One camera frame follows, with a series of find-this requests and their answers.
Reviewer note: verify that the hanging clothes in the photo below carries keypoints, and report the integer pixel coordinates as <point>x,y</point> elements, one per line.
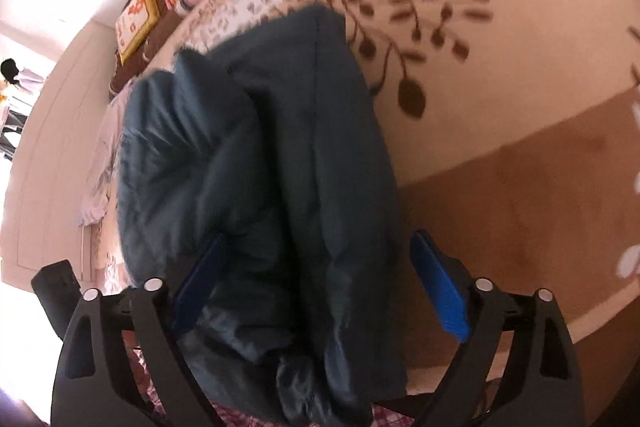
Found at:
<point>15,102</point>

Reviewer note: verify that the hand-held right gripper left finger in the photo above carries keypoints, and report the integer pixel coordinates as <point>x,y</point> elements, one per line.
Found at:
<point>200,272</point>

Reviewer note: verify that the leaf printed bed sheet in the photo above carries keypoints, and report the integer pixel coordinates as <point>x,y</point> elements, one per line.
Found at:
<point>500,132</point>

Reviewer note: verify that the blue puffer jacket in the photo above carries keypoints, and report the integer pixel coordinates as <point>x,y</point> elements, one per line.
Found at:
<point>260,187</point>

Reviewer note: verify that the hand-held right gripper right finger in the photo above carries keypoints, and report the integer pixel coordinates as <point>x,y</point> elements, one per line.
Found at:
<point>442,282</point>

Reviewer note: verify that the light purple cloth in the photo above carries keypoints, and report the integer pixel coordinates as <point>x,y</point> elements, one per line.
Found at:
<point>102,157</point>

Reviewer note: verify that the white wooden headboard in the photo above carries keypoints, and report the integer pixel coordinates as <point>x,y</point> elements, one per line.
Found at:
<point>50,167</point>

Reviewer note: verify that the yellow flower cushion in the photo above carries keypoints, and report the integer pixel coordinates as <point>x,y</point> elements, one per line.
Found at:
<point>135,19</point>

